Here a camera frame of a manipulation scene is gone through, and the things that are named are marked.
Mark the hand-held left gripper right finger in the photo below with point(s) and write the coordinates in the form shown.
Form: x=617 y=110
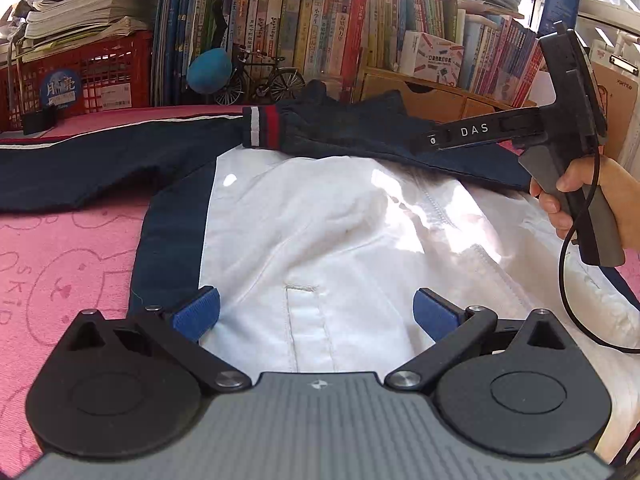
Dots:
x=435 y=312

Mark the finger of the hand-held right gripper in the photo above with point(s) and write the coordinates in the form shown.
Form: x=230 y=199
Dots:
x=427 y=143

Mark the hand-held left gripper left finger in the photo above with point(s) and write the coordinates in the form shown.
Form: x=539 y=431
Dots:
x=197 y=312

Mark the navy and white jacket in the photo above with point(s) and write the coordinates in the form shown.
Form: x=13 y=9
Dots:
x=325 y=220

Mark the person's right hand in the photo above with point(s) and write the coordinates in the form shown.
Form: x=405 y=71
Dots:
x=622 y=200

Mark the wooden drawer organizer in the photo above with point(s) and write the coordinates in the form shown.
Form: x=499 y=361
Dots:
x=450 y=102

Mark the brown clipboard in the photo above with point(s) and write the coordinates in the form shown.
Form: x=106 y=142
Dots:
x=620 y=110

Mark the dark blue box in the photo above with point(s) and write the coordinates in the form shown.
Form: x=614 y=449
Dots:
x=560 y=5

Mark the white box with colourful print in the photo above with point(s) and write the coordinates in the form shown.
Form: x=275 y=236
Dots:
x=430 y=60

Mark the pink rabbit-print blanket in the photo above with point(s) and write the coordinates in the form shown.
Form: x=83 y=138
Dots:
x=60 y=270

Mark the black miniature bicycle model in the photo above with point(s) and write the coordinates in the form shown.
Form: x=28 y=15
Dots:
x=287 y=82

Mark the row of colourful books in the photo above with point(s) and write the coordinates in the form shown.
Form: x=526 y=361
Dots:
x=325 y=30

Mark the round blue plush ball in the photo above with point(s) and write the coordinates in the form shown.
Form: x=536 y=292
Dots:
x=210 y=71

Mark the small black box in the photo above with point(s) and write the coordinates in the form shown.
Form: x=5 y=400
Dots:
x=40 y=122

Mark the red plastic crate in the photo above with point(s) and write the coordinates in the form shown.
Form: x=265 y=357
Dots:
x=115 y=75

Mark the stack of papers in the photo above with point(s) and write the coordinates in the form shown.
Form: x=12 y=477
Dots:
x=85 y=5

